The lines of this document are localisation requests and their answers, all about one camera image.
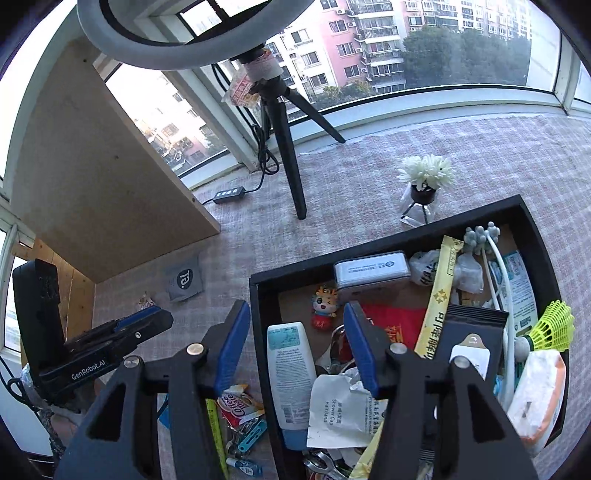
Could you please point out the black wet wipes pack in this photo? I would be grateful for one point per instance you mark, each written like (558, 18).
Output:
(472, 332)

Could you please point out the grey sachet round logo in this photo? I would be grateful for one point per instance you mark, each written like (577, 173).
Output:
(184, 280)

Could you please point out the red white coffee sachet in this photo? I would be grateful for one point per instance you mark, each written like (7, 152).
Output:
(238, 407)

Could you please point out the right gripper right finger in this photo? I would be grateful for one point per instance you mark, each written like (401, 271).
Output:
(476, 439)

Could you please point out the blue white leaflet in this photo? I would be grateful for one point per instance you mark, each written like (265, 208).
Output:
(524, 304)

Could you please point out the yellow green shuttlecock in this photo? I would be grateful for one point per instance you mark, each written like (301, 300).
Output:
(553, 331)

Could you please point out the wooden board panel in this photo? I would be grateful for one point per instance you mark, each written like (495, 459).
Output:
(89, 185)

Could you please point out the plaid tablecloth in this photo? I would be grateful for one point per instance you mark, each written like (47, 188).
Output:
(353, 192)

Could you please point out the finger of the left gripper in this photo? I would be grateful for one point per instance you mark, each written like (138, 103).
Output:
(143, 325)

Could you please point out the ring light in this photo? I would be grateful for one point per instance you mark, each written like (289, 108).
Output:
(237, 37)

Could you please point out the black storage tray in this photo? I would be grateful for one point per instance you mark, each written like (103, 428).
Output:
(266, 287)

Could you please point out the red envelope packet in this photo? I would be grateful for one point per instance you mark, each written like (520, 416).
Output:
(402, 325)

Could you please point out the white flower black vase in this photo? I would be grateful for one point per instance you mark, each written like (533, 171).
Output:
(424, 177)

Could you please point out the orange white tissue pack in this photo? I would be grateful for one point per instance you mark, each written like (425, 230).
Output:
(538, 399)

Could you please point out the black tripod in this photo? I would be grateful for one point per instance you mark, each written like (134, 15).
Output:
(265, 73)

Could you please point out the small blue sanitizer bottle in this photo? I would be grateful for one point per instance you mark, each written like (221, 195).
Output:
(245, 466)

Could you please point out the yellow stick sachet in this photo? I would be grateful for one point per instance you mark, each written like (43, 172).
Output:
(432, 328)

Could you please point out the white metal tin box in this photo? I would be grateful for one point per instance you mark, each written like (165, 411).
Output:
(355, 276)

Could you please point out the white massage roller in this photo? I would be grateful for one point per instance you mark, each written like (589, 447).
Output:
(484, 241)

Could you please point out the white lotion tube blue cap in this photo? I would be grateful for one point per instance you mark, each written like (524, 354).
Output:
(292, 375)

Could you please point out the metal wrench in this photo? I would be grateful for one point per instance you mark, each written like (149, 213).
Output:
(320, 462)

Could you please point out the white crumpled paper packet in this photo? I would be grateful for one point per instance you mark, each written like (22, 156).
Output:
(343, 414)

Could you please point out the cartoon doll figurine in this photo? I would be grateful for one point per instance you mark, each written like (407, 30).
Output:
(325, 305)

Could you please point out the green stick packet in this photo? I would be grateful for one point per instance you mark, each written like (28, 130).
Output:
(217, 435)

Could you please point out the black inline cable switch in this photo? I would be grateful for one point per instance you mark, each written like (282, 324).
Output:
(230, 195)

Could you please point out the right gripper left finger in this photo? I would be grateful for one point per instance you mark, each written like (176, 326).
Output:
(118, 438)

